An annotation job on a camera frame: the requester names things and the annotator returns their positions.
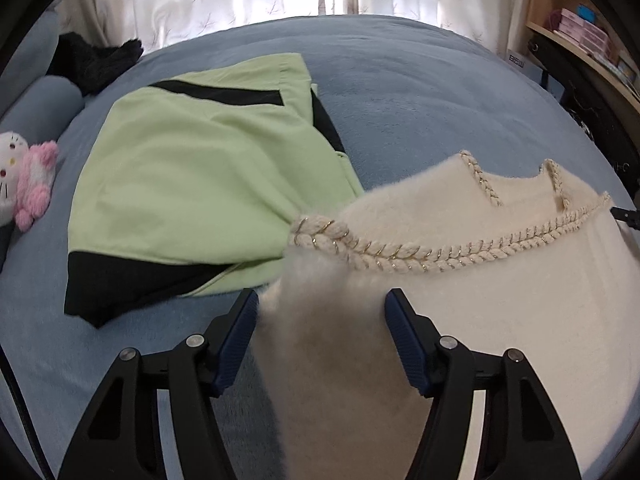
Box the cream fuzzy cardigan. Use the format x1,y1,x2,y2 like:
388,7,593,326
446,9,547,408
253,152,639,479

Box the black clothing pile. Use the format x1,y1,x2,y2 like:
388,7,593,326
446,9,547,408
47,32,143,96

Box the pink boxes on shelf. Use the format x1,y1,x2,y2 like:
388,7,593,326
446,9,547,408
544,8,618,60

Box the green and black garment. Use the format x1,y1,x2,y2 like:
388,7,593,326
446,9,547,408
64,53,362,327

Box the blue bed blanket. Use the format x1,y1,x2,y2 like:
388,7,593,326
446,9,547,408
1,16,632,467

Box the pink white cat plush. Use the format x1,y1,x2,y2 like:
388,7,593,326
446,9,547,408
0,131,58,232

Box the lower blue rolled pillow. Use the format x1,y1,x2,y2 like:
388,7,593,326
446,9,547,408
1,76,85,145

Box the blue rolled pillow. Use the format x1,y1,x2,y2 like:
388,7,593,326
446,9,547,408
1,76,85,145
0,10,60,115

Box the upper blue rolled pillow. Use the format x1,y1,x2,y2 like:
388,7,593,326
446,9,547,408
0,10,60,115

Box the wooden wall shelf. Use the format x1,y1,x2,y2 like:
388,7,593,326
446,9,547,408
513,0,639,122

